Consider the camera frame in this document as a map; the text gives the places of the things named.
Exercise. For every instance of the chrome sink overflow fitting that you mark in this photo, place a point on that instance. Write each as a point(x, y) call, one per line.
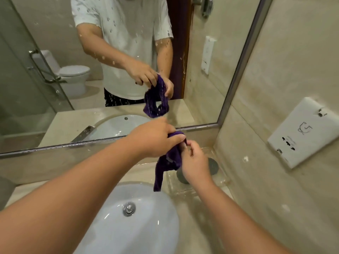
point(129, 208)

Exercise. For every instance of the person's left forearm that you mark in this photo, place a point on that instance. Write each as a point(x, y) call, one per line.
point(68, 198)

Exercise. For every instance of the person's left thumb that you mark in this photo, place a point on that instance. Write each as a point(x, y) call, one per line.
point(173, 144)

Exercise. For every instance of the person's right forearm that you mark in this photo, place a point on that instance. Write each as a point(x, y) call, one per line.
point(233, 222)

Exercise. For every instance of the clear plastic tray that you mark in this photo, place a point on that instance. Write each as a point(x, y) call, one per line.
point(222, 179)

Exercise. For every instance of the purple cloth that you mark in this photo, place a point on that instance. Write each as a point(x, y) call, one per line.
point(172, 159)

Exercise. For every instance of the person's right hand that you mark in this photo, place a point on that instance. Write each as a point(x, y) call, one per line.
point(196, 166)

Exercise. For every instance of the dark grey round stopper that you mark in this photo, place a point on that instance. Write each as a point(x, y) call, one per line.
point(213, 166)

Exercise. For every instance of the person's left hand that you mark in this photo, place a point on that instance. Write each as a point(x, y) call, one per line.
point(151, 137)

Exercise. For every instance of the large wall mirror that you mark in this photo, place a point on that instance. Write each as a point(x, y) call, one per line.
point(26, 116)

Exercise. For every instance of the white wall socket plate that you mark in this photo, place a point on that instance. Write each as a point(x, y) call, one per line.
point(302, 132)

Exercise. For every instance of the person's right thumb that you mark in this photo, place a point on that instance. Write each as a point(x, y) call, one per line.
point(192, 148)

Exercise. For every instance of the white ceramic sink basin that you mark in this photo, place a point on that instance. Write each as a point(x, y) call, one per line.
point(148, 230)

